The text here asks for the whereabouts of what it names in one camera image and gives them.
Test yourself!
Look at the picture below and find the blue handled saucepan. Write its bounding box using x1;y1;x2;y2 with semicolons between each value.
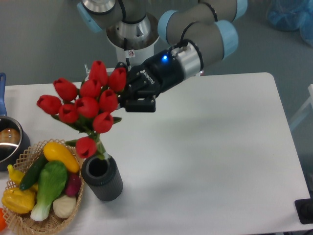
0;72;30;172

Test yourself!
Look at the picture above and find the woven wicker basket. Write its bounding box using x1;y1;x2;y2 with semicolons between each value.
3;139;85;235

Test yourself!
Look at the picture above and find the yellow bell pepper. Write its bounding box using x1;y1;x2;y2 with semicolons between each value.
1;188;36;214

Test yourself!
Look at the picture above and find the orange fruit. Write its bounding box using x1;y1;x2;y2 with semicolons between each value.
0;208;7;232

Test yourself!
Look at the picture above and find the white frame at right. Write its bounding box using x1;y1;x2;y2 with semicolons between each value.
289;84;313;132

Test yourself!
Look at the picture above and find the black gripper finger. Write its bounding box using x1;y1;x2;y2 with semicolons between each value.
118;96;156;113
113;62;129;73

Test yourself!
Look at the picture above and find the small yellow gourd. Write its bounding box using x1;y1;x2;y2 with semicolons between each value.
7;164;38;192

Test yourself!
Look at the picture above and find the red tulip bouquet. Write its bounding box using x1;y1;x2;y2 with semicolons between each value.
37;61;127;159

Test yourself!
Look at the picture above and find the white garlic bulb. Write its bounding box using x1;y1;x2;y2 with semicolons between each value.
53;195;76;218

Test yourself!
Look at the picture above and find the black device at edge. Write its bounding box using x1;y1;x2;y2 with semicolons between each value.
294;198;313;224

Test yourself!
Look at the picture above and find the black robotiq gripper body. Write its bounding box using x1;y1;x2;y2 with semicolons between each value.
123;50;185;100

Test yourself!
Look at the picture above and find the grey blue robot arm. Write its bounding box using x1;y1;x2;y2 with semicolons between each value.
77;0;247;112

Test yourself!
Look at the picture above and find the blue plastic bag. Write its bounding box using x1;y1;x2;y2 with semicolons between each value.
266;0;313;47

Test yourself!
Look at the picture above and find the yellow squash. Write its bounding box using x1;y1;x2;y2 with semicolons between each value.
43;142;80;173

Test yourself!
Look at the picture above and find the green cucumber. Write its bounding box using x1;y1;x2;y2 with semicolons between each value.
19;153;48;190

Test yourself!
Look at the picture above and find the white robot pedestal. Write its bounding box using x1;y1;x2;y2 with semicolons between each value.
84;13;162;83

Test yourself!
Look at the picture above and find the green bok choy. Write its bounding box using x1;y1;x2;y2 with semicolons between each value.
30;161;67;222

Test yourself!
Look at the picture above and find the dark grey ribbed vase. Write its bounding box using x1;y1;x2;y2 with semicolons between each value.
81;156;123;202

